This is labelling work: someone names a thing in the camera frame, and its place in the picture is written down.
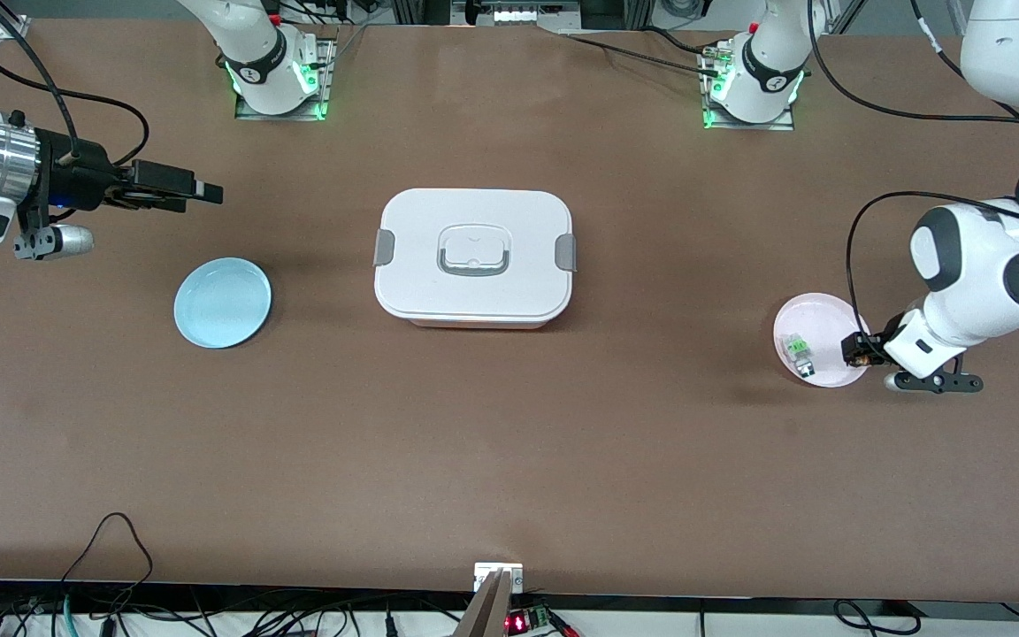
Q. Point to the white table corner bracket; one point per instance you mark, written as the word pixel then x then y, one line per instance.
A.
pixel 21 26

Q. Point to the white power strip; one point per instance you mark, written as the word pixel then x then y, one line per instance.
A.
pixel 536 15

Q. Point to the small white edge bracket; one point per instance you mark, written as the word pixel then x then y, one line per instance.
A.
pixel 481 575

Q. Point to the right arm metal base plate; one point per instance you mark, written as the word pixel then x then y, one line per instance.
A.
pixel 328 80

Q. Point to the circuit board with red light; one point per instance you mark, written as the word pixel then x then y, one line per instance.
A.
pixel 518 624

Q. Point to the white lidded lunch box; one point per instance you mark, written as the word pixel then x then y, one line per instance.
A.
pixel 474 301

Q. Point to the orange push-button switch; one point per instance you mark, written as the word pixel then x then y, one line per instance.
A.
pixel 863 359

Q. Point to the green push-button switch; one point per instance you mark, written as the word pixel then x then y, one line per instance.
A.
pixel 799 356

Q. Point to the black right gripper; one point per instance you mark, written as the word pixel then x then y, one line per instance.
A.
pixel 85 180

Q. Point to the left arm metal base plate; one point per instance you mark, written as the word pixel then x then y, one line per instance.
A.
pixel 775 126

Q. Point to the grey metal beam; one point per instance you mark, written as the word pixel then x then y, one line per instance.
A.
pixel 485 615

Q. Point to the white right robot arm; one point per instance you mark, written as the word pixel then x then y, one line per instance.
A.
pixel 262 62

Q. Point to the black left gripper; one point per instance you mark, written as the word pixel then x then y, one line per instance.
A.
pixel 872 343

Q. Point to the light blue plate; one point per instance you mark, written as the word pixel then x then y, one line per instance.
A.
pixel 222 303

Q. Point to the pale pink plate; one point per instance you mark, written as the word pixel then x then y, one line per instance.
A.
pixel 819 318

